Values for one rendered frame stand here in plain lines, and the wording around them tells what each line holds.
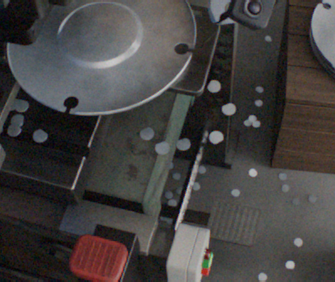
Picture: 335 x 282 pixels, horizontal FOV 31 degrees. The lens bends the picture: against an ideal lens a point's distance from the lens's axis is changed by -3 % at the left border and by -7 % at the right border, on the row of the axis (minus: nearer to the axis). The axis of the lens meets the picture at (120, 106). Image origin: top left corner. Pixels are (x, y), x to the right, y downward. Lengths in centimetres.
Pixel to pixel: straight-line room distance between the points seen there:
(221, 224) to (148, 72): 63
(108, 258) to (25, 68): 32
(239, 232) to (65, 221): 59
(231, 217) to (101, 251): 69
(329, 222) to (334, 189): 10
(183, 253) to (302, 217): 76
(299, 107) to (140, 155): 55
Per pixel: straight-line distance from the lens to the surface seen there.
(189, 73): 89
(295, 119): 147
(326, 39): 146
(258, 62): 188
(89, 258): 79
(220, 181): 166
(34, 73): 92
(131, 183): 95
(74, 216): 95
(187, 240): 93
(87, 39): 93
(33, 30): 84
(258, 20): 69
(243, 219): 145
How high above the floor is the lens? 150
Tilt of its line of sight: 57 degrees down
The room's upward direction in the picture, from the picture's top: 11 degrees counter-clockwise
